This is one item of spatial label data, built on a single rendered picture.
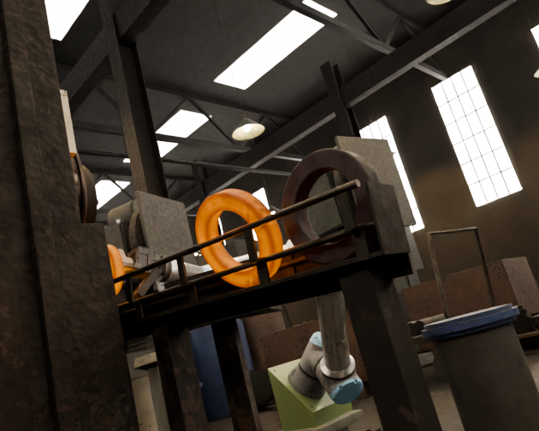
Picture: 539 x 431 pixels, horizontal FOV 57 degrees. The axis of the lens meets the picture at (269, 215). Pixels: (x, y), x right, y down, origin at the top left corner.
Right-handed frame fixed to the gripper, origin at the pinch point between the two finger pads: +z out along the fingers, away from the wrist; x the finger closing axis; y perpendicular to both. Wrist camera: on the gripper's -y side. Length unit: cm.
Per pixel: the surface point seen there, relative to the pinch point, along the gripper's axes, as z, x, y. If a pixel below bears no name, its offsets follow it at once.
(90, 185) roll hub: 5.5, -5.3, 27.7
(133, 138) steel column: -178, -364, 331
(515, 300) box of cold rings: -386, -29, 62
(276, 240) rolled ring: 4, 78, -21
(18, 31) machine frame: 42, 32, 41
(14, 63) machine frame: 41, 32, 31
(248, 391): -30, 29, -38
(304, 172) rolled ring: 6, 87, -13
